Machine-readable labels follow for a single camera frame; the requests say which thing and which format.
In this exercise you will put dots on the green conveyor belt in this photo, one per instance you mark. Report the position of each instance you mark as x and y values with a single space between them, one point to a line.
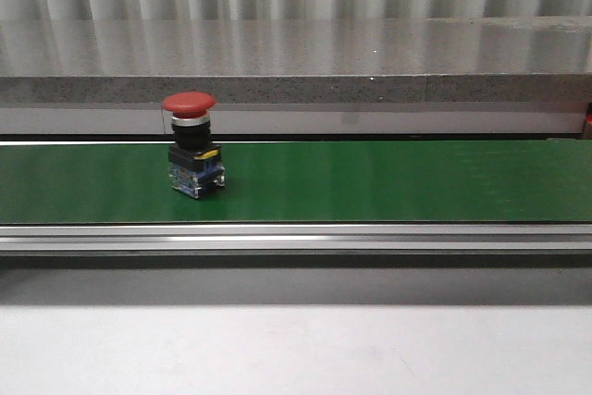
369 181

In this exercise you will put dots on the grey stone counter ledge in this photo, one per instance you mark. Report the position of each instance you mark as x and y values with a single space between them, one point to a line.
298 77

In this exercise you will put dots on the red push button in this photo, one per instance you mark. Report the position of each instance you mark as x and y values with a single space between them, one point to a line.
195 163

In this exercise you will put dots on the aluminium conveyor frame rail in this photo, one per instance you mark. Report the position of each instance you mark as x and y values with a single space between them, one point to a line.
291 238

